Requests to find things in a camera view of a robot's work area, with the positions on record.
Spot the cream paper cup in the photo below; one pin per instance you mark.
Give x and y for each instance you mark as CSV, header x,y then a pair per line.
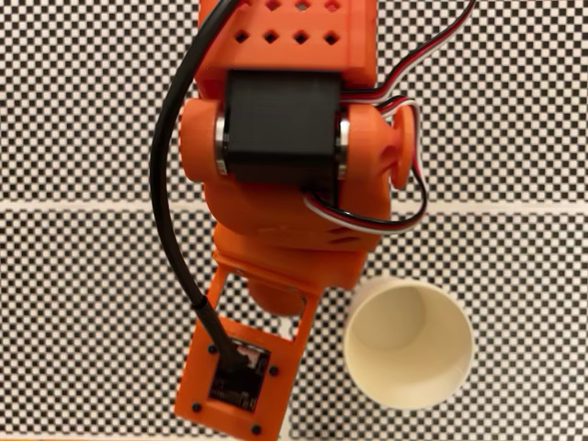
x,y
413,367

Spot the orange camera mount with board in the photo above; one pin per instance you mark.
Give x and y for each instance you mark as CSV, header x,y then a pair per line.
x,y
285,367

